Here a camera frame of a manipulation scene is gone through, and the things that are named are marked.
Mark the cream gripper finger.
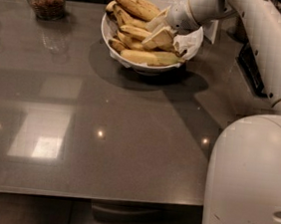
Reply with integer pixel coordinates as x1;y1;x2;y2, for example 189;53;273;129
141;26;174;51
145;8;168;32

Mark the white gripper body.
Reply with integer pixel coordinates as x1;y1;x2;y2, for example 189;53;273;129
165;0;224;32

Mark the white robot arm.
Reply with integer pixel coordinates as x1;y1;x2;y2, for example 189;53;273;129
151;0;281;224

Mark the white bowl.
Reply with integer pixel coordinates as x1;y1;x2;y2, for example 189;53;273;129
96;0;208;82

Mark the white paper bowl liner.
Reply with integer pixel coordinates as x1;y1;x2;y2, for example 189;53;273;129
100;0;208;74

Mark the small left yellow banana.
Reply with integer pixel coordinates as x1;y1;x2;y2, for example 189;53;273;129
108;38;127;54

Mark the black wire basket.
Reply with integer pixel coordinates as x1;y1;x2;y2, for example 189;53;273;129
237;42;266;99

